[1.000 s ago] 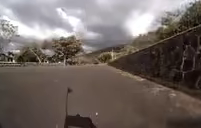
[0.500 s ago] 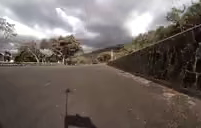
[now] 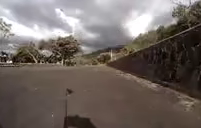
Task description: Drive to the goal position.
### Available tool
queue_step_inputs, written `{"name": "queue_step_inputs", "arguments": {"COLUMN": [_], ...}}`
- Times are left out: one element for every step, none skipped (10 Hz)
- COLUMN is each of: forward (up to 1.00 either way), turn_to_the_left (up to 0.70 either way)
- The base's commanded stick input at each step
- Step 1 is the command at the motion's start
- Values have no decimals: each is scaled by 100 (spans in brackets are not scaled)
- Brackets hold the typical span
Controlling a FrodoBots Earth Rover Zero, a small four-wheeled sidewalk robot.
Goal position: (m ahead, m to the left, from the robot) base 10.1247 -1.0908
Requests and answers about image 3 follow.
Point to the broad leafy tree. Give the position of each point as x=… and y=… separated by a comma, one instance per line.
x=66, y=48

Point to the pale pole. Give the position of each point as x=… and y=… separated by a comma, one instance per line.
x=111, y=55

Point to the row of green trees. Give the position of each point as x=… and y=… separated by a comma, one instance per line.
x=188, y=20

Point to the distant hill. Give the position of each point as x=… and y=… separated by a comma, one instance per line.
x=103, y=50

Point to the low leafy tree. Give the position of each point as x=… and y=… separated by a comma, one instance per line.
x=26, y=54

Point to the grey asphalt road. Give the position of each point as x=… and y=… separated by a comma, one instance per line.
x=104, y=100

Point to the building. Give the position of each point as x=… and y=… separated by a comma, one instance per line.
x=46, y=53

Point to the dark stone wall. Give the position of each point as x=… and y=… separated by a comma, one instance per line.
x=174, y=60

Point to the low grey wall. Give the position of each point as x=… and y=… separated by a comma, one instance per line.
x=4, y=64

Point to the green bushes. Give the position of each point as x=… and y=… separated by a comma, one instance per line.
x=101, y=59

